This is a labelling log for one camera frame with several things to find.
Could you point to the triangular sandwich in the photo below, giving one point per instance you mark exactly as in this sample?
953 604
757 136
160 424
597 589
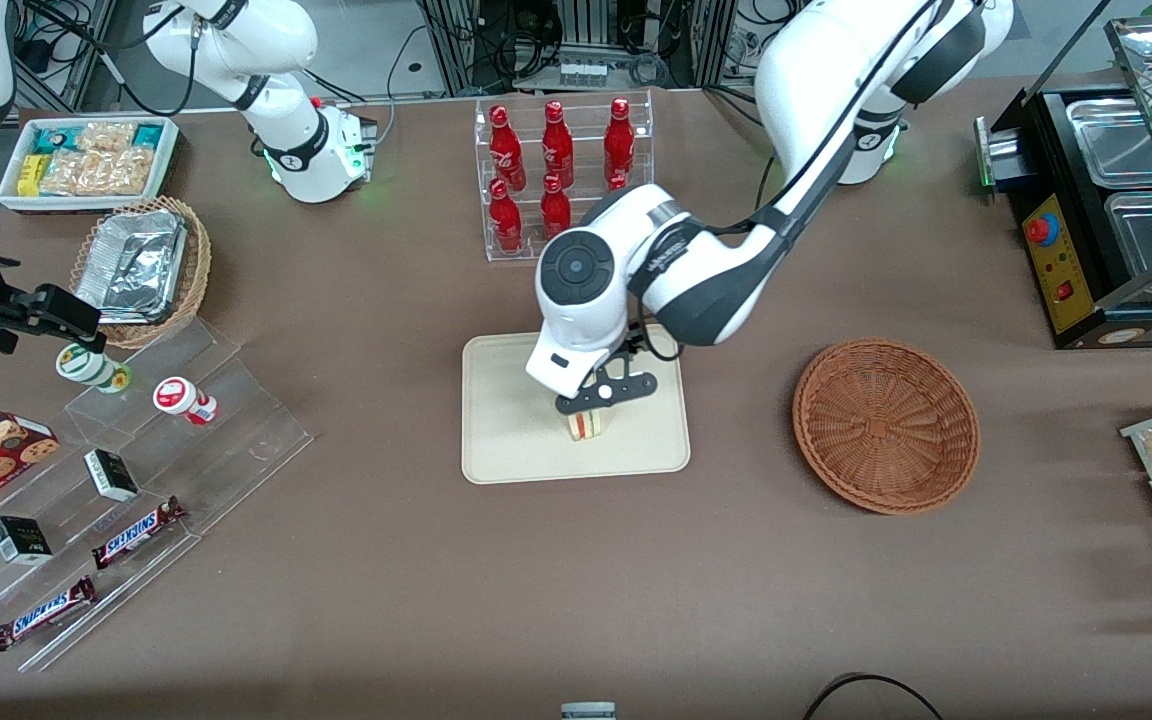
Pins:
586 425

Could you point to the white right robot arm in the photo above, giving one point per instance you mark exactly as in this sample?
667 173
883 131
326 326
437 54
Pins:
311 160

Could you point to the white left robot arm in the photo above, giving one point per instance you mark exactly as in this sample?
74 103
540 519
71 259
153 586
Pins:
576 270

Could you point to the beige plastic tray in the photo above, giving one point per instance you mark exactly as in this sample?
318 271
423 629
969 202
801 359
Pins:
506 440

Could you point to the aluminium foil tray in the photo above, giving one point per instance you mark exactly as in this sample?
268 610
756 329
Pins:
131 265

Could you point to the light wicker basket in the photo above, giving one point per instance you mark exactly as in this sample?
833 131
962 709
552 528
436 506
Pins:
198 260

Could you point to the round brown wicker basket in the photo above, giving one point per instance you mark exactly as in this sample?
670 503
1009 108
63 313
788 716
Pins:
886 425

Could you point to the green white yogurt bottle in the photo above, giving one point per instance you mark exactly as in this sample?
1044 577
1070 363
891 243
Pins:
91 367

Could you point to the clear acrylic bottle rack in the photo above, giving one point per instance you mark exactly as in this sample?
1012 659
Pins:
526 250

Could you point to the yellow snack pack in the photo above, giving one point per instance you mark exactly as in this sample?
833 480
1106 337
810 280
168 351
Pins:
30 175

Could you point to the large clear cracker bag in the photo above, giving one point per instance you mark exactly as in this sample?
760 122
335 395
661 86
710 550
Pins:
96 172

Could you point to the red white yogurt bottle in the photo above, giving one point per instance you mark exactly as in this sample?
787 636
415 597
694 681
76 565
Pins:
181 398

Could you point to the small black box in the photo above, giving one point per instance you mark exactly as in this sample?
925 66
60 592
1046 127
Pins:
20 540
111 475

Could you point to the teal snack pack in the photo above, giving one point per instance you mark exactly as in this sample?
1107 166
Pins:
147 137
54 141

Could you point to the small clear cracker bag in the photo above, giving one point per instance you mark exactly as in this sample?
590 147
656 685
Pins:
106 135

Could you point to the white rectangular snack bin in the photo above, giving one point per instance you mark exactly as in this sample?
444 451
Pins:
168 165

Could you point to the clear acrylic stepped display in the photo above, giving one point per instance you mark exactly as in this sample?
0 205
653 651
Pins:
236 440

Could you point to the Snickers chocolate bar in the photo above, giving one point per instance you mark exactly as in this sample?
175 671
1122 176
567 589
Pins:
136 533
43 613

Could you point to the small grey label block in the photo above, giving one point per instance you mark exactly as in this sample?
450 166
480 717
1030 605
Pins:
588 711

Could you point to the black hot food warmer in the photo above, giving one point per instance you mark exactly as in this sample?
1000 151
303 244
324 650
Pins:
1076 300

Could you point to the aluminium frame equipment rack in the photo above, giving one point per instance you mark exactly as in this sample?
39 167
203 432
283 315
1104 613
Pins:
586 40

